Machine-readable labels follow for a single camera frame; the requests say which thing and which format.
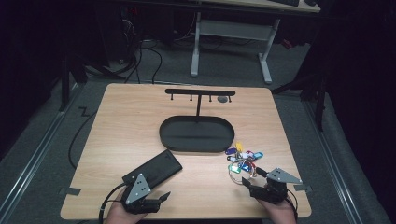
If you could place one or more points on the dark metal stand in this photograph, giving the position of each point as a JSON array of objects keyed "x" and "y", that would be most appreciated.
[
  {"x": 65, "y": 84},
  {"x": 319, "y": 102}
]

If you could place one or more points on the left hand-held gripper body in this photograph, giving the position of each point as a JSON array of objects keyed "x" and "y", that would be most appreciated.
[{"x": 137, "y": 189}]

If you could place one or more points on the black keyboard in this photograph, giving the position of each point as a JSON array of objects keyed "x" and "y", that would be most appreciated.
[{"x": 285, "y": 2}]

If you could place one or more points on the black key rack with tray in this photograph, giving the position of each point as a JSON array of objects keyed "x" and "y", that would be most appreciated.
[{"x": 196, "y": 133}]

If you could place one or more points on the black computer mouse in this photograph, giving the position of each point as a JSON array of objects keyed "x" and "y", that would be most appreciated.
[{"x": 310, "y": 2}]

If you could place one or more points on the metal floor rail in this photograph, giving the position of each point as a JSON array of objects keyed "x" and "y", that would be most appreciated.
[
  {"x": 333, "y": 161},
  {"x": 37, "y": 155}
]

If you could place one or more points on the grey round disc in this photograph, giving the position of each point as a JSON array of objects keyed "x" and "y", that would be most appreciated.
[{"x": 222, "y": 99}]

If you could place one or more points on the person's left hand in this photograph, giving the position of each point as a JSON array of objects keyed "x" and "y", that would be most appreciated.
[{"x": 116, "y": 214}]

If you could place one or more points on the grey tape piece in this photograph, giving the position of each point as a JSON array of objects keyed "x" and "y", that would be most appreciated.
[
  {"x": 302, "y": 188},
  {"x": 71, "y": 191}
]

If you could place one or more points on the person's right hand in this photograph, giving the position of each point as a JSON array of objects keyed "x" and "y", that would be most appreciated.
[{"x": 280, "y": 213}]

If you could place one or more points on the black rectangular case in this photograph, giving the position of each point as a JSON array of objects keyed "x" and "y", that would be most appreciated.
[{"x": 158, "y": 169}]

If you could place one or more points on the desk with white metal frame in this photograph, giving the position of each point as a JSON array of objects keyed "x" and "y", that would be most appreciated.
[{"x": 233, "y": 29}]

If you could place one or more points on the dark computer tower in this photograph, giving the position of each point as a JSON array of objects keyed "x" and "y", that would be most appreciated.
[{"x": 129, "y": 28}]

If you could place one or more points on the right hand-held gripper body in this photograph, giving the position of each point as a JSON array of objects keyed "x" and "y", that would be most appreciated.
[{"x": 280, "y": 176}]

